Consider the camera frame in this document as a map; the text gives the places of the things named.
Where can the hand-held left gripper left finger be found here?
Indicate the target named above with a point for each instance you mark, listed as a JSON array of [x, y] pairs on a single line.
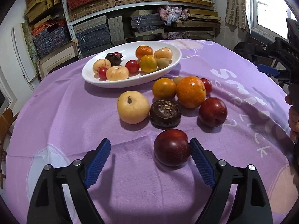
[[98, 163]]

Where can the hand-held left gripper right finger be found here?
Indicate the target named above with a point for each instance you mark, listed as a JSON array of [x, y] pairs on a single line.
[[202, 163]]

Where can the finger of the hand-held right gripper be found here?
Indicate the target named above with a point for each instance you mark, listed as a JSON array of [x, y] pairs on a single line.
[[259, 50], [267, 69]]

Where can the dark red plum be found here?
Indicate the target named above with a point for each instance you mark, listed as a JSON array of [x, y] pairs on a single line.
[[172, 147]]

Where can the dark brown water chestnut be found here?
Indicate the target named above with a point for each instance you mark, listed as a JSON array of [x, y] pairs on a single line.
[[165, 113], [113, 59]]

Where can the orange mandarin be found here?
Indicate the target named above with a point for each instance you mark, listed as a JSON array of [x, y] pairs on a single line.
[[144, 52], [191, 92]]

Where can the yellow-orange mandarin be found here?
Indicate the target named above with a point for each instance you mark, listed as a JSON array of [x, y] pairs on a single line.
[[164, 88]]

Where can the white oval plate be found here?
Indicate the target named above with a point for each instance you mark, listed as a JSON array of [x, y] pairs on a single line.
[[93, 77]]

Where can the small green kiwi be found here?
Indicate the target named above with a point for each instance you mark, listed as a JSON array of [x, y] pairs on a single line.
[[177, 79]]

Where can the small red cherry tomato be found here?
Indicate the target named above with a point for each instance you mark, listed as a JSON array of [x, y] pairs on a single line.
[[102, 73], [119, 54]]

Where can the brown longan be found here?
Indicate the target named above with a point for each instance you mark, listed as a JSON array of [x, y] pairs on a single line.
[[162, 63]]

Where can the greenish-orange mandarin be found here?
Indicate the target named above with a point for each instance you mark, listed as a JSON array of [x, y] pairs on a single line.
[[148, 64]]

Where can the person's right hand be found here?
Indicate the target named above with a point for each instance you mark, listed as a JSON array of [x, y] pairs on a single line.
[[294, 123]]

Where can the window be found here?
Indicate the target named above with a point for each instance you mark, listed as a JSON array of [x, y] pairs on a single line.
[[268, 4]]

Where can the brick pattern curtain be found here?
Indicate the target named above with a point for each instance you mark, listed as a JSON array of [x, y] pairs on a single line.
[[236, 4]]

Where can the purple printed tablecloth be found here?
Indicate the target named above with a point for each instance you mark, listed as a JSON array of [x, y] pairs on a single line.
[[70, 112]]

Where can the bundled floral cloth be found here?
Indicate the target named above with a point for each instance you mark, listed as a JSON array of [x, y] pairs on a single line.
[[172, 14]]

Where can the wooden chair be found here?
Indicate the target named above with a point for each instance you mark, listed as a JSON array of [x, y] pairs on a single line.
[[7, 123]]

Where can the cardboard box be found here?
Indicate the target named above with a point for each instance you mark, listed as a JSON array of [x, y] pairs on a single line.
[[58, 56]]

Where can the stack of dark flat boxes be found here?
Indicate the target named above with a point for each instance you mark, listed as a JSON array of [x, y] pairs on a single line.
[[147, 22]]

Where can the stack of dark patterned boxes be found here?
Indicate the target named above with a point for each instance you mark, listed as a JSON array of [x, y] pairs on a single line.
[[93, 36]]

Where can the white board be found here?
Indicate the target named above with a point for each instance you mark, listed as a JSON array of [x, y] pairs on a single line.
[[19, 58]]

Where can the stack of red-blue patterned boxes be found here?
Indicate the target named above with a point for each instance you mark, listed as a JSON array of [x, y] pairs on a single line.
[[50, 39]]

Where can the grey woven boxes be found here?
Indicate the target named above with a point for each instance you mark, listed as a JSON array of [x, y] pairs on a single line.
[[116, 30]]

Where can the green marbled board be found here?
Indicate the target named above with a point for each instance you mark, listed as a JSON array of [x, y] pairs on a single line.
[[29, 39]]

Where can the white metal shelf rack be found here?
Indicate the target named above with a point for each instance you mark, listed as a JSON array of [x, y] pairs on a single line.
[[65, 9]]

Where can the stack of yellow woven boxes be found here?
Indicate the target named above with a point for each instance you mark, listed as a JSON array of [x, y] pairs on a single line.
[[42, 4]]

